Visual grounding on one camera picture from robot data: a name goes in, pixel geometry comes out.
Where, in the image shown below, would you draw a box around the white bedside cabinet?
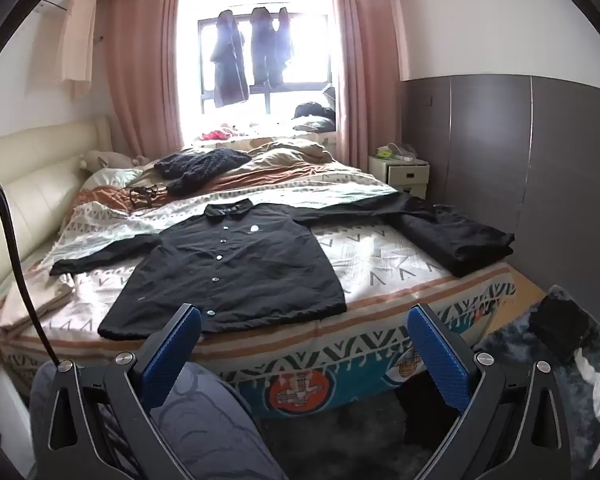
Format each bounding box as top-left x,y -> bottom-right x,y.
0,365 -> 33,466

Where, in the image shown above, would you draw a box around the black cloth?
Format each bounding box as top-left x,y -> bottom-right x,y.
527,296 -> 588,363

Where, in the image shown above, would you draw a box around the black cable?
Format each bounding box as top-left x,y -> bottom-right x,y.
0,170 -> 63,368

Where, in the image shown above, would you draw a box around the black button shirt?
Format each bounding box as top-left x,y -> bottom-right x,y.
50,195 -> 431,342

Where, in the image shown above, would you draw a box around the dark cushion pile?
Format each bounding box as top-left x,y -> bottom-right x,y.
292,101 -> 337,134

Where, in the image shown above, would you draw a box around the cream padded headboard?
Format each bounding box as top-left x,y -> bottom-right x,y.
0,117 -> 113,311

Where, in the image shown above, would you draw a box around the bed with patterned bedding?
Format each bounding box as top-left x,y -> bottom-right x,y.
0,137 -> 546,418

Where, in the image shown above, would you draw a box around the folded black clothes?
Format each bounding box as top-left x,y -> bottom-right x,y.
397,202 -> 515,278

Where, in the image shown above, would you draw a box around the beige plush toy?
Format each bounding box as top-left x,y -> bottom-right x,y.
78,150 -> 132,172

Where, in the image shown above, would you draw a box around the hanging dark jacket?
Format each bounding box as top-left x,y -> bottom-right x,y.
250,7 -> 293,86
210,10 -> 251,108

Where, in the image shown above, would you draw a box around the folded beige sheet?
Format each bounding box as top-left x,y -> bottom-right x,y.
0,270 -> 76,333

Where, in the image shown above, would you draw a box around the hanging beige cloth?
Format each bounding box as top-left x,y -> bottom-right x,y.
60,0 -> 97,98

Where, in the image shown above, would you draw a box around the window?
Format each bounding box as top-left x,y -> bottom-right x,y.
180,0 -> 341,136

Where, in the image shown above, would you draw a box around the white air conditioner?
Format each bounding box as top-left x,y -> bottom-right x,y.
30,0 -> 73,14

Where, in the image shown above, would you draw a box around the green and white clutter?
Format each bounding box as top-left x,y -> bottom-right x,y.
376,142 -> 427,164

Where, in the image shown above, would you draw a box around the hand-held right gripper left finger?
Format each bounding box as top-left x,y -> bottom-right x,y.
30,303 -> 203,480

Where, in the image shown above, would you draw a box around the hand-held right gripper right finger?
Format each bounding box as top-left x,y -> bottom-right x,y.
406,303 -> 573,480

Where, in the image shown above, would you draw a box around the cream nightstand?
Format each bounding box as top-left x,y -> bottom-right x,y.
369,155 -> 430,200

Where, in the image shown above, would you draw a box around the black knit sweater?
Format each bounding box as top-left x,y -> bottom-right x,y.
154,147 -> 252,197

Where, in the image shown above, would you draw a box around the grey shaggy rug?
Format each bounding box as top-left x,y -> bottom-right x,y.
472,285 -> 600,461

